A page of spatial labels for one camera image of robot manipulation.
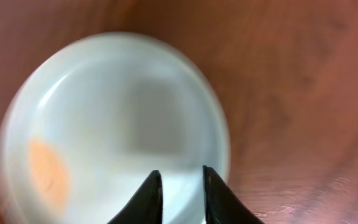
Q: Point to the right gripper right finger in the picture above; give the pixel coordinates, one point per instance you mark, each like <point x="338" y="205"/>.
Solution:
<point x="221" y="204"/>

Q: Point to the light blue plate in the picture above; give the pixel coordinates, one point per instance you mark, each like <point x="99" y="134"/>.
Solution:
<point x="96" y="118"/>

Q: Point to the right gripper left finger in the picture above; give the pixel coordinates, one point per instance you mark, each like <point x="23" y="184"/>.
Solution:
<point x="146" y="205"/>

